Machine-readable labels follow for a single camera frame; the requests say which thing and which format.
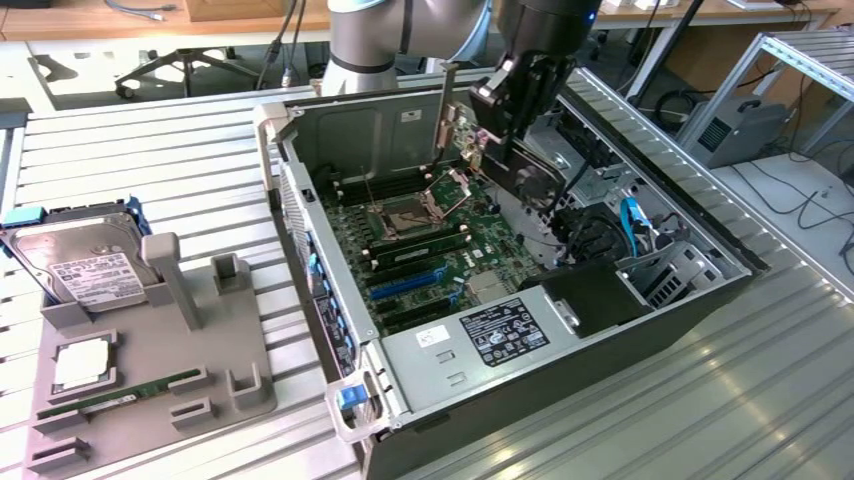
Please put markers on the green motherboard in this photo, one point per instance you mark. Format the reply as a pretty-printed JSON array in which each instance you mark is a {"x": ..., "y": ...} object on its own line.
[{"x": 497, "y": 257}]

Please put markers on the black office chair base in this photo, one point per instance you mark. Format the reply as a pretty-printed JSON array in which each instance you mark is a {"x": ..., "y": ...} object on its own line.
[
  {"x": 188, "y": 60},
  {"x": 595, "y": 42}
]

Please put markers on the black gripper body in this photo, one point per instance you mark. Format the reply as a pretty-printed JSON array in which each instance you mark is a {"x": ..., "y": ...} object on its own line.
[{"x": 541, "y": 30}]

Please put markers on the silver CPU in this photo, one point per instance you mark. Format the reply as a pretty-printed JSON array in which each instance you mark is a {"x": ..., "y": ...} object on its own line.
[{"x": 82, "y": 362}]

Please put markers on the thin locking lever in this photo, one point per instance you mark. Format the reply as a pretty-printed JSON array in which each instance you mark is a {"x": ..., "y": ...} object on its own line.
[{"x": 369, "y": 190}]

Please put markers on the wooden desk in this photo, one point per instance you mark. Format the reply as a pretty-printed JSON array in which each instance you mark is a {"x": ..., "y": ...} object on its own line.
[
  {"x": 80, "y": 25},
  {"x": 721, "y": 15}
]

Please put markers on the silver chipset heat sink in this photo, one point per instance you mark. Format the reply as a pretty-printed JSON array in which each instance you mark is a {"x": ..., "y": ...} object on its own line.
[{"x": 490, "y": 287}]

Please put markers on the brown box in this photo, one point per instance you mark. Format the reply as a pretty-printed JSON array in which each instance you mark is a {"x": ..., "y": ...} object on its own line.
[{"x": 234, "y": 10}]

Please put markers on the hard drive in blue caddy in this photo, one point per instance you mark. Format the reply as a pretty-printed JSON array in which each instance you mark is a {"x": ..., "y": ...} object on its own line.
[{"x": 20, "y": 217}]

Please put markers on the black plastic shroud box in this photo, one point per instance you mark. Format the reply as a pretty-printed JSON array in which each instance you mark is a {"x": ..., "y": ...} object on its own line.
[{"x": 594, "y": 300}]

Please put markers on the blue expansion slot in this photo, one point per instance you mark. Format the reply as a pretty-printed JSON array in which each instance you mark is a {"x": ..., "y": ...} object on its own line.
[{"x": 407, "y": 284}]

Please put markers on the grey power supply unit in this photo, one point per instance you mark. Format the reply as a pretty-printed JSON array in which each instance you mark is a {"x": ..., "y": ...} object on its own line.
[{"x": 427, "y": 370}]

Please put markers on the blue slot clip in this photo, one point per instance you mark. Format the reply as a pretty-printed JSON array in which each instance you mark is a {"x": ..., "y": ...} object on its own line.
[
  {"x": 311, "y": 265},
  {"x": 341, "y": 322},
  {"x": 347, "y": 346}
]

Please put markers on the open black PC case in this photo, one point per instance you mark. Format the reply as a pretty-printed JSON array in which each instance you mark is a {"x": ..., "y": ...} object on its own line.
[{"x": 601, "y": 380}]

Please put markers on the CPU socket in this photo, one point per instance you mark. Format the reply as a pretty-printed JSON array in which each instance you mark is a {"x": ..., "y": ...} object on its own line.
[{"x": 407, "y": 217}]

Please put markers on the aluminium frame rack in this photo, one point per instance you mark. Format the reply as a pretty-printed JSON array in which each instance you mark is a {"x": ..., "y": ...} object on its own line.
[{"x": 801, "y": 50}]

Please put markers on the silver hard disk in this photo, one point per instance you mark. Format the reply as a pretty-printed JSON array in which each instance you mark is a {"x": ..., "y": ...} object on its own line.
[{"x": 87, "y": 270}]

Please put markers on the RAM stick with white label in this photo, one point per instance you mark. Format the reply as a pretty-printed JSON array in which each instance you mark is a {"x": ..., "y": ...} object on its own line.
[{"x": 414, "y": 252}]

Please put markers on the metal socket cover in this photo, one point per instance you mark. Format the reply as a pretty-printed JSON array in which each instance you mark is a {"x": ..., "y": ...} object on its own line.
[{"x": 455, "y": 175}]

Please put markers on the metal disk bay cage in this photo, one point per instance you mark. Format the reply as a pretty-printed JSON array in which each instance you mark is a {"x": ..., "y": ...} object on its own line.
[{"x": 530, "y": 235}]

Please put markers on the grey parts rack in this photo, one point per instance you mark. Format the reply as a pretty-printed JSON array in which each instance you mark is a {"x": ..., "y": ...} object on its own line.
[{"x": 154, "y": 350}]

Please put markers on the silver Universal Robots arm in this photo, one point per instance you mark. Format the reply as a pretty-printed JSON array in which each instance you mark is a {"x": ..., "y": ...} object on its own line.
[{"x": 363, "y": 50}]

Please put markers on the graphics card with metal bracket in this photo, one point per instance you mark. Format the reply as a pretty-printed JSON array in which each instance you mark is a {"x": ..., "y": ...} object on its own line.
[{"x": 534, "y": 185}]

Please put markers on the green RAM stick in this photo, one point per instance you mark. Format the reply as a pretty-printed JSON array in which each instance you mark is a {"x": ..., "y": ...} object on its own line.
[{"x": 120, "y": 397}]

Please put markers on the light blue slot latch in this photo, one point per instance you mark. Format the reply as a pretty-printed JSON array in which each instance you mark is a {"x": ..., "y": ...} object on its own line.
[{"x": 325, "y": 289}]

